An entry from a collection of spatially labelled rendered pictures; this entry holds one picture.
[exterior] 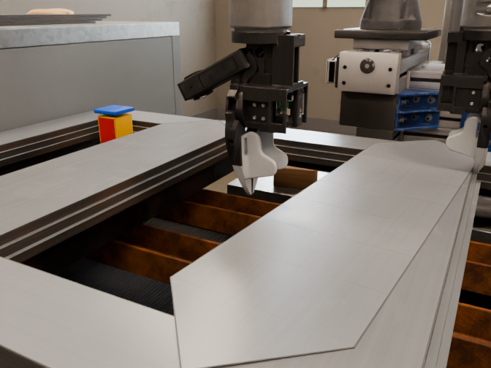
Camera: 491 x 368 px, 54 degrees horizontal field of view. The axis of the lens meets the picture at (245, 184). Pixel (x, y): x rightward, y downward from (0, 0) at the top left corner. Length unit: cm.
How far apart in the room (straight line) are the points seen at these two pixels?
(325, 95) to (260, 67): 399
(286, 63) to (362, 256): 24
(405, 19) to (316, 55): 333
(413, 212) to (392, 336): 26
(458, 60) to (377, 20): 52
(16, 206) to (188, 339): 36
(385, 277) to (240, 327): 15
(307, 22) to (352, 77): 344
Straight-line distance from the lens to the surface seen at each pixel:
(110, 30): 135
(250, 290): 43
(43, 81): 120
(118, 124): 104
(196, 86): 63
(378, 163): 80
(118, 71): 137
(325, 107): 460
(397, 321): 42
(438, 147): 93
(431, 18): 432
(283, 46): 57
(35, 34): 119
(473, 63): 78
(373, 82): 115
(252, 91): 58
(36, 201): 68
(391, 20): 126
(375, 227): 57
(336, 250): 51
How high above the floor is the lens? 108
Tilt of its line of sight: 20 degrees down
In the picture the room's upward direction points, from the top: straight up
